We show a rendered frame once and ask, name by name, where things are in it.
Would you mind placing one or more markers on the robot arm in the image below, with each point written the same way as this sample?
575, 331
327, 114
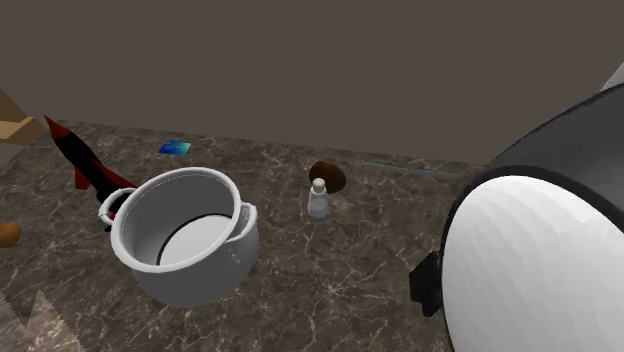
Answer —
531, 263

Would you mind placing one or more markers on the brown egg-shaped object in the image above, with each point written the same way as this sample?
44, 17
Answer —
330, 175

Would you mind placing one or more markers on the white salt shaker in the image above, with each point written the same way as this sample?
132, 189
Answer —
318, 202

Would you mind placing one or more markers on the blue card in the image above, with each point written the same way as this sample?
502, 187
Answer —
174, 148

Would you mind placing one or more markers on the black and red toy rocket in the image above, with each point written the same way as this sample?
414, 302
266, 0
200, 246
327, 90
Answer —
83, 158

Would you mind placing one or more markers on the tan cardboard box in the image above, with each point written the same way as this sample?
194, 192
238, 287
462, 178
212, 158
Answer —
17, 124

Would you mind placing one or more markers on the orange-brown round object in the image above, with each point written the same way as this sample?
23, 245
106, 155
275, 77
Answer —
7, 234

